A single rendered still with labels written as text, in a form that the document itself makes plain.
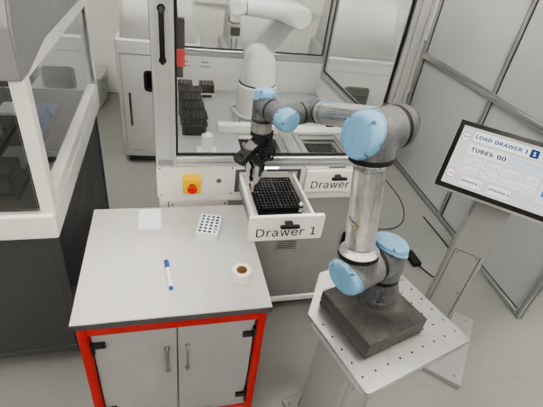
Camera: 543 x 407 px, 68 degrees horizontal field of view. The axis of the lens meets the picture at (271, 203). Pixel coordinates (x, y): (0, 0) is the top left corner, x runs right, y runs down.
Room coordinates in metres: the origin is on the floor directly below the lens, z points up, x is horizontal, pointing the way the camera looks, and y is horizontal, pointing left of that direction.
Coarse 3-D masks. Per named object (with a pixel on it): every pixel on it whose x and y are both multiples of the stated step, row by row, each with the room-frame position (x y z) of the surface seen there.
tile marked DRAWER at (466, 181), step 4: (464, 176) 1.54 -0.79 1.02; (468, 176) 1.53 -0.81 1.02; (460, 180) 1.53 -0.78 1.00; (464, 180) 1.52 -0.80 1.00; (468, 180) 1.52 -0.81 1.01; (472, 180) 1.52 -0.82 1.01; (476, 180) 1.51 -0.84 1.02; (480, 180) 1.51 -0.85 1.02; (460, 184) 1.51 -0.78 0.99; (464, 184) 1.51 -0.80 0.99; (468, 184) 1.51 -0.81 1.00; (472, 184) 1.51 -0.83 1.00; (476, 184) 1.50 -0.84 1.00; (480, 184) 1.50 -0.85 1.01; (472, 188) 1.49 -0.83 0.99; (476, 188) 1.49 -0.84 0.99; (480, 188) 1.49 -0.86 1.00
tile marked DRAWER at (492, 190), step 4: (488, 184) 1.49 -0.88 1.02; (492, 184) 1.49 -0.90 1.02; (488, 188) 1.48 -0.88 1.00; (492, 188) 1.48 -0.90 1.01; (496, 188) 1.48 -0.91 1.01; (500, 188) 1.47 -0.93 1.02; (504, 188) 1.47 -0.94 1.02; (488, 192) 1.47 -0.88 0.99; (492, 192) 1.47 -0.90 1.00; (496, 192) 1.46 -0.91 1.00; (500, 192) 1.46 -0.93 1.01; (504, 192) 1.46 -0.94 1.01; (508, 192) 1.46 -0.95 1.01; (496, 196) 1.45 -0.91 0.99; (500, 196) 1.45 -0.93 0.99; (504, 196) 1.45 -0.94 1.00; (508, 196) 1.44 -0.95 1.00; (508, 200) 1.43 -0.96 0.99
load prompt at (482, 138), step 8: (480, 136) 1.65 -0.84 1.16; (488, 136) 1.64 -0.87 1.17; (496, 136) 1.63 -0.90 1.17; (488, 144) 1.62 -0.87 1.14; (496, 144) 1.61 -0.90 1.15; (504, 144) 1.60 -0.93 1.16; (512, 144) 1.60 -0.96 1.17; (520, 144) 1.59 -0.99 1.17; (512, 152) 1.57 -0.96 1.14; (520, 152) 1.57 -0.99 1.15; (528, 152) 1.56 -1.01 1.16; (536, 152) 1.55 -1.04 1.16; (536, 160) 1.53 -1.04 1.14
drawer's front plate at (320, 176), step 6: (306, 174) 1.55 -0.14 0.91; (312, 174) 1.55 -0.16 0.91; (318, 174) 1.56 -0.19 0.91; (324, 174) 1.57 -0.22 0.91; (330, 174) 1.57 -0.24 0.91; (342, 174) 1.59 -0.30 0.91; (348, 174) 1.60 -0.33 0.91; (306, 180) 1.54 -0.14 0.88; (312, 180) 1.55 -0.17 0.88; (318, 180) 1.56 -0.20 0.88; (324, 180) 1.57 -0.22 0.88; (330, 180) 1.58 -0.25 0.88; (348, 180) 1.60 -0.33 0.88; (306, 186) 1.54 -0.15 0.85; (312, 186) 1.55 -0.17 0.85; (318, 186) 1.56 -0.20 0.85; (336, 186) 1.59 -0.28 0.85; (342, 186) 1.60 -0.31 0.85; (348, 186) 1.60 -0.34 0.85
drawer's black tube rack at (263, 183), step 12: (252, 180) 1.45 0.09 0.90; (264, 180) 1.46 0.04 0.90; (276, 180) 1.48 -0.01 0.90; (288, 180) 1.49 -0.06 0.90; (252, 192) 1.40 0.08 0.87; (264, 192) 1.36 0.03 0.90; (276, 192) 1.38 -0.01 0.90; (288, 192) 1.39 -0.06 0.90; (264, 204) 1.28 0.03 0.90; (276, 204) 1.29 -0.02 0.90
